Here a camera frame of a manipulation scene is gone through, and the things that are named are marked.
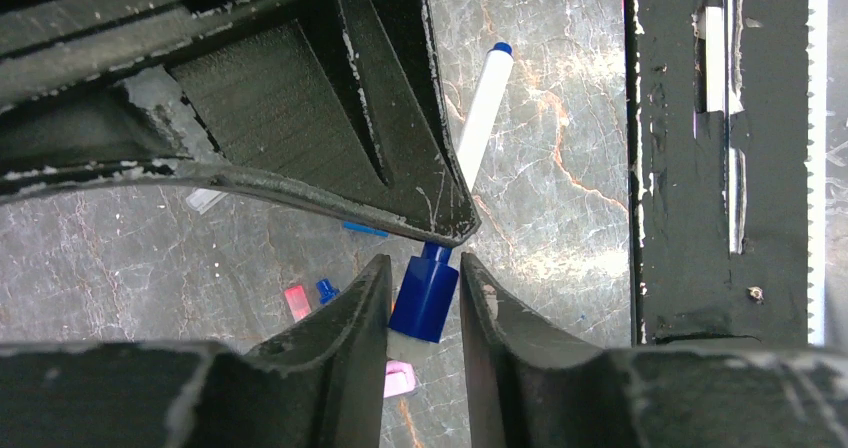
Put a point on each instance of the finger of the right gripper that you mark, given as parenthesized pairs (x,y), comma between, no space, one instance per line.
(331,106)

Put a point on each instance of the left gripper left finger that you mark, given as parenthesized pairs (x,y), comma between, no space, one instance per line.
(317,384)

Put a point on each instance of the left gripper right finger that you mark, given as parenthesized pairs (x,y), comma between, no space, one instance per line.
(532,384)

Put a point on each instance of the dark blue pen cap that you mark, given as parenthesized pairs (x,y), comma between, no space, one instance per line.
(327,292)

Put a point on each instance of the clear pink pen cap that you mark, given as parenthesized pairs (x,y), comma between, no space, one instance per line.
(297,301)

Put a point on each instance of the dark blue cap marker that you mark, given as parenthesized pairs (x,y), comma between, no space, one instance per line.
(487,98)

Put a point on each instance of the clear barrel blue marker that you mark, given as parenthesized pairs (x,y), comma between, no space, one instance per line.
(202,200)

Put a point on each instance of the purple grey marker pen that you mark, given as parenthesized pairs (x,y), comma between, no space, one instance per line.
(359,228)

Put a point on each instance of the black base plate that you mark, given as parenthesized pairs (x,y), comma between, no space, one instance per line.
(726,124)

